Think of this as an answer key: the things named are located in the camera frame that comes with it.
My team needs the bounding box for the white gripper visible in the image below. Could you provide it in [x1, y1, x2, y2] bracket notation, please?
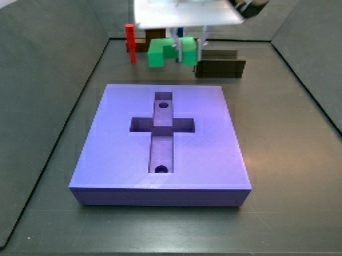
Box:
[133, 0, 244, 62]

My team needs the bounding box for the green U-shaped block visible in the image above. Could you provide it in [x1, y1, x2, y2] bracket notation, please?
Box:
[147, 37, 197, 68]

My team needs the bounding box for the black fixture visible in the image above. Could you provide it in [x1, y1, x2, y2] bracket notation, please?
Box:
[195, 50, 245, 78]

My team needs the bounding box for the purple board with cross slot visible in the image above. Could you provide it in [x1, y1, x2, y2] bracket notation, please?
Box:
[69, 84, 251, 206]

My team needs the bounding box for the blue peg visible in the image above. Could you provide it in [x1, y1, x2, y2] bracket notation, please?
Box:
[176, 28, 184, 37]

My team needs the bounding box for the brown T-shaped block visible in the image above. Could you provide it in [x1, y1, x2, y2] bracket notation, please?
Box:
[135, 29, 165, 52]

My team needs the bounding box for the red peg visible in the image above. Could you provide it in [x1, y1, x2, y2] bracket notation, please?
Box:
[125, 23, 136, 63]

